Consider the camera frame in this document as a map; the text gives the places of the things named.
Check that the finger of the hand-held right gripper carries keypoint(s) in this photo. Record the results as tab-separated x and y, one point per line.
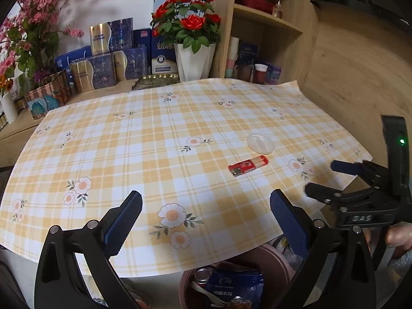
344	167
322	193

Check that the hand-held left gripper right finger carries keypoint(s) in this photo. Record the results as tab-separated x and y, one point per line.
289	225

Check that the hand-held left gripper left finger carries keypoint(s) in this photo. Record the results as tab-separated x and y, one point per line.
124	222

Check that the brown plastic bin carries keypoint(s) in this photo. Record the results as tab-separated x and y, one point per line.
257	257

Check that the red white small packet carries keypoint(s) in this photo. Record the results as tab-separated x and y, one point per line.
247	165

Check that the clear round plastic lid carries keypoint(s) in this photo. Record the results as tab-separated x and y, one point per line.
260	143

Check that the blue coffee bag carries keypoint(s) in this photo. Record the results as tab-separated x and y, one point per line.
235	283

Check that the red soda can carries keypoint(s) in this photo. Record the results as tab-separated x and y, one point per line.
202	275

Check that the cream plastic fork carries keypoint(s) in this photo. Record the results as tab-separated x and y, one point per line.
201	291

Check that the person's right hand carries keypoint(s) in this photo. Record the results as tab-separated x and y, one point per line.
400	236

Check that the grey fluffy rug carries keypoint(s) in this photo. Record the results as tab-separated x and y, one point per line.
400	264

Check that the small blue purple box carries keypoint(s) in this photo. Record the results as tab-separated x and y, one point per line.
274	74

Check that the red cup white liner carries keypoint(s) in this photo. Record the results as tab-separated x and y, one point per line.
259	75

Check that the brown glass cup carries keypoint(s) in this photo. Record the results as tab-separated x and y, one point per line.
245	73

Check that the striped pink and teal tin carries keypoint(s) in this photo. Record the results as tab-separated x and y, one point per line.
41	106

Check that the gold embossed tray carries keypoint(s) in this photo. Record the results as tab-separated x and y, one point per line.
157	80

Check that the dark blue shelf box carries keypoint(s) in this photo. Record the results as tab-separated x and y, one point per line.
249	51

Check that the blue and gold gift box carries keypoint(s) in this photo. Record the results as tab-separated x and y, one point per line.
136	62
120	35
103	72

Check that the row of small brown bottles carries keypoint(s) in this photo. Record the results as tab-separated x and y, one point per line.
21	103

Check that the stack of pastel cups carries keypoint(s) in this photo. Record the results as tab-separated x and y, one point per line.
232	54

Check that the white bottle vase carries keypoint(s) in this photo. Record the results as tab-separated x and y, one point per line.
9	109

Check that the dark board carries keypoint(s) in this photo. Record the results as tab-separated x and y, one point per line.
379	3

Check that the purple artificial flowers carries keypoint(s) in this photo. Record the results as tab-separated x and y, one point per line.
41	74

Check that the small glass bottle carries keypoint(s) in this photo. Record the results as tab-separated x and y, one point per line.
277	11

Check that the blue box round emblem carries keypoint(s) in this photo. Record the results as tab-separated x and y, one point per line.
162	54

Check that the white faceted vase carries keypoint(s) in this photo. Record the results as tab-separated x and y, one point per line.
193	64

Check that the flat blue carton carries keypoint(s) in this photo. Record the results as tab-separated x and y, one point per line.
74	56

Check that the dark blue box red emblem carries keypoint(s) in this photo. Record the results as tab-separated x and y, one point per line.
141	38

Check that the wooden shelf unit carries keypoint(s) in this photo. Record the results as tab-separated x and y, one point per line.
222	22

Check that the red artificial roses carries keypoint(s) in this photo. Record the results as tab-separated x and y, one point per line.
190	22

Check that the pink artificial blossom plant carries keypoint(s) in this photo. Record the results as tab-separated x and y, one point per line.
38	3

